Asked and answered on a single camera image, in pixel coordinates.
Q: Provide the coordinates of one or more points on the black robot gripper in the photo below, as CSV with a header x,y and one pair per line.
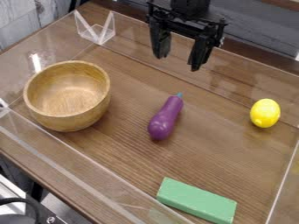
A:
x,y
190,18

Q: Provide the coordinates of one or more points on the purple toy eggplant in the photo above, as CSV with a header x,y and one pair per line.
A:
x,y
161,125

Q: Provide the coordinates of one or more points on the brown wooden bowl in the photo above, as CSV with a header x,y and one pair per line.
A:
x,y
67,95

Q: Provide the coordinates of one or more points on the yellow toy lemon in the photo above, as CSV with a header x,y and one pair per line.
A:
x,y
265,113

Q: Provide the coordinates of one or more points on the green rectangular block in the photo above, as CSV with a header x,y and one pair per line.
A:
x,y
197,202

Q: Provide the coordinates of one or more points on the clear acrylic tray wall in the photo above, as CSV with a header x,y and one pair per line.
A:
x,y
106,169

